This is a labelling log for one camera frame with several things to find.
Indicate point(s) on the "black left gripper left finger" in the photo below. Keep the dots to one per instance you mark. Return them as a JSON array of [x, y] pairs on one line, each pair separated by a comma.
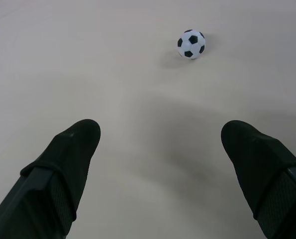
[[50, 181]]

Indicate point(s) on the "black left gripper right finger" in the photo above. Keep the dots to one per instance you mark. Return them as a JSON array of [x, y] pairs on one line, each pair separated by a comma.
[[267, 171]]

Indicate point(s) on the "small black-white soccer ball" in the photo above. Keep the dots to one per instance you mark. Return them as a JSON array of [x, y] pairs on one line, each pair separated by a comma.
[[191, 44]]

